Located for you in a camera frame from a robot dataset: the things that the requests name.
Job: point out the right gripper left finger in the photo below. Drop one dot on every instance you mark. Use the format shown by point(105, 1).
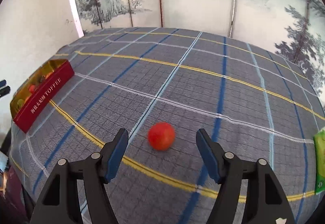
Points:
point(59, 202)

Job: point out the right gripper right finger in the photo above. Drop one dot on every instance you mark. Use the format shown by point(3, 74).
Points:
point(266, 201)

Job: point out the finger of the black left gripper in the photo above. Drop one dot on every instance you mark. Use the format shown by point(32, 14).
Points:
point(4, 91)
point(3, 83)

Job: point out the green tomato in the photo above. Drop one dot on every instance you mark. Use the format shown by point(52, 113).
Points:
point(20, 103)

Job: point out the red tomato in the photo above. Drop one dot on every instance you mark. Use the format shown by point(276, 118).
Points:
point(161, 136)
point(32, 88)

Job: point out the gold tin box red sides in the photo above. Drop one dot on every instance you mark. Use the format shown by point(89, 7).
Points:
point(49, 79)

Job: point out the green packet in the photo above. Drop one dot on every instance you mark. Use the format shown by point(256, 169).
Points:
point(319, 141)

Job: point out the blue grey plaid tablecloth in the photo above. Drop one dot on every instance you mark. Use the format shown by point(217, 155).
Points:
point(252, 102)

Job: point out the painted landscape folding screen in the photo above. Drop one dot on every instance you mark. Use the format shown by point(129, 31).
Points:
point(294, 29)

